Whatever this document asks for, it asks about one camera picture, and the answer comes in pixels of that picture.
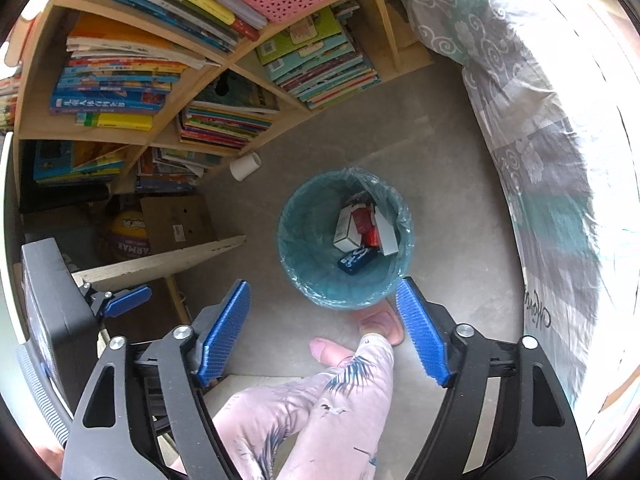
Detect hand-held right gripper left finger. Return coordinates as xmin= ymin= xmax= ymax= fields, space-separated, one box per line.
xmin=60 ymin=280 xmax=251 ymax=480

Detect stack of blue yellow books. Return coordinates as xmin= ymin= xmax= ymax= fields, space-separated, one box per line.
xmin=49 ymin=12 xmax=221 ymax=132

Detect blue trash bin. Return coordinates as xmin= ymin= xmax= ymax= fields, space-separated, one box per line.
xmin=277 ymin=166 xmax=415 ymax=310

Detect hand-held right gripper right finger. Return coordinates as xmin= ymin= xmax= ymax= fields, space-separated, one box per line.
xmin=395 ymin=276 xmax=588 ymax=480

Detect brown cardboard box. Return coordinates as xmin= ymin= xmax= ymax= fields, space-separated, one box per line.
xmin=140 ymin=195 xmax=218 ymax=256

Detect pale wooden board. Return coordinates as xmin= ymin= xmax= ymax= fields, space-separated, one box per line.
xmin=72 ymin=234 xmax=247 ymax=286

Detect white paper cup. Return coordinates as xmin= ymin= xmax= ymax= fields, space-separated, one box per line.
xmin=230 ymin=152 xmax=262 ymax=182

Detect stack of blue orange books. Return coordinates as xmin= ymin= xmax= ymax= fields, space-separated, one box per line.
xmin=32 ymin=140 xmax=128 ymax=186

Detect person's pink floral pants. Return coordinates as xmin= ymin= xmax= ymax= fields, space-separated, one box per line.
xmin=170 ymin=332 xmax=396 ymax=480

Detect clear bin liner bag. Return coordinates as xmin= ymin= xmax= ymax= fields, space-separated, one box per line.
xmin=277 ymin=165 xmax=416 ymax=311

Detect white carton box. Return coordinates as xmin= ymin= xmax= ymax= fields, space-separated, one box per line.
xmin=372 ymin=205 xmax=402 ymax=256

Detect stack of books under basket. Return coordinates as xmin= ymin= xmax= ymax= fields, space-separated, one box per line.
xmin=111 ymin=0 xmax=268 ymax=53

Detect stack of green cover books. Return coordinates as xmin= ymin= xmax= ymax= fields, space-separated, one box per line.
xmin=256 ymin=0 xmax=381 ymax=111

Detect grey teal printed blanket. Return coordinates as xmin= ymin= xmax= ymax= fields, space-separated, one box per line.
xmin=400 ymin=0 xmax=632 ymax=461

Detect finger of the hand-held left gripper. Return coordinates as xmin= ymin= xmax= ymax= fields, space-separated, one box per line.
xmin=82 ymin=282 xmax=152 ymax=319

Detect yellow ball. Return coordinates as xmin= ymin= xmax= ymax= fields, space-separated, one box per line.
xmin=110 ymin=209 xmax=151 ymax=262

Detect yellow grey carton box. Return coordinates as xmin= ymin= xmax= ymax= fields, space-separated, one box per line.
xmin=333 ymin=205 xmax=362 ymax=254

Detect stack of worn books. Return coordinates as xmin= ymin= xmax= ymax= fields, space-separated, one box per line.
xmin=136 ymin=146 xmax=223 ymax=193

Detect stack of thin picture books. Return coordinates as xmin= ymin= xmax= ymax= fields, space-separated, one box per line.
xmin=177 ymin=72 xmax=281 ymax=150

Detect wooden bookshelf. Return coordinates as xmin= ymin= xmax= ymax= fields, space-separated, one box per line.
xmin=12 ymin=0 xmax=436 ymax=201

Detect dark blue box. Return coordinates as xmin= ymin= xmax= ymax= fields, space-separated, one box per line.
xmin=339 ymin=246 xmax=377 ymax=276

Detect pink red box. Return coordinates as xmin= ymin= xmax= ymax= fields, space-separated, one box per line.
xmin=350 ymin=206 xmax=377 ymax=234

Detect pink slipper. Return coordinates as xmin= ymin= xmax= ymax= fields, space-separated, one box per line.
xmin=359 ymin=310 xmax=405 ymax=347
xmin=309 ymin=338 xmax=352 ymax=367

